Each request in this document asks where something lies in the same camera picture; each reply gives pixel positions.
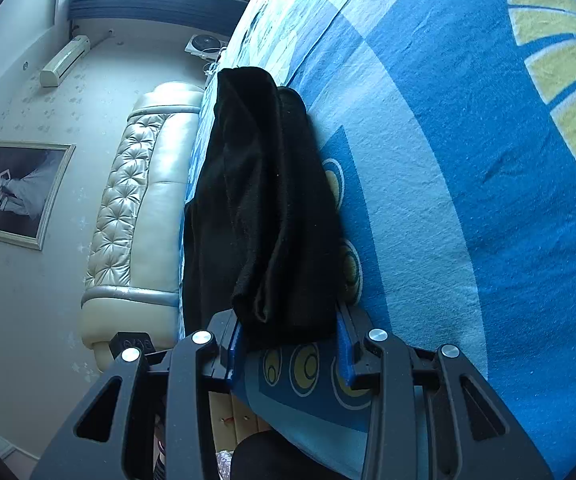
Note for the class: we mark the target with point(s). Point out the white air conditioner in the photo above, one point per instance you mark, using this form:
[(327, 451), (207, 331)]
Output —
[(65, 60)]

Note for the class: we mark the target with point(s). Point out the black pants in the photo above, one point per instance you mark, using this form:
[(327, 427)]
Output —
[(268, 210)]

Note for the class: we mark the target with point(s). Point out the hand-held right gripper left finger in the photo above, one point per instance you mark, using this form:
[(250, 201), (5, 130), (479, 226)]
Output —
[(234, 355)]

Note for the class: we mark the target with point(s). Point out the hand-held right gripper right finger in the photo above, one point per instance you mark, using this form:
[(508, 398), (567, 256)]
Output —
[(344, 360)]

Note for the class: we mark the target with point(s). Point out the white wall fan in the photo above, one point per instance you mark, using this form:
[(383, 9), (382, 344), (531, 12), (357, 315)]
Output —
[(205, 44)]

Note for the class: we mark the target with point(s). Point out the black hexagonal dumbbell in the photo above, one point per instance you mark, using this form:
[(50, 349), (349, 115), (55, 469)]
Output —
[(130, 345)]

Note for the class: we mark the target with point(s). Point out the blue patterned bed sheet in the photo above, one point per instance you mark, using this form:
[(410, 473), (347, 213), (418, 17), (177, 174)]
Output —
[(442, 185)]

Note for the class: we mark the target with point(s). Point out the framed wall picture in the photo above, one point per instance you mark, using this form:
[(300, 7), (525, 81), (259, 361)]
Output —
[(15, 192)]

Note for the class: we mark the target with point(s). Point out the cream tufted headboard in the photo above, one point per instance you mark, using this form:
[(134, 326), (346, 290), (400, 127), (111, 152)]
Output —
[(138, 200)]

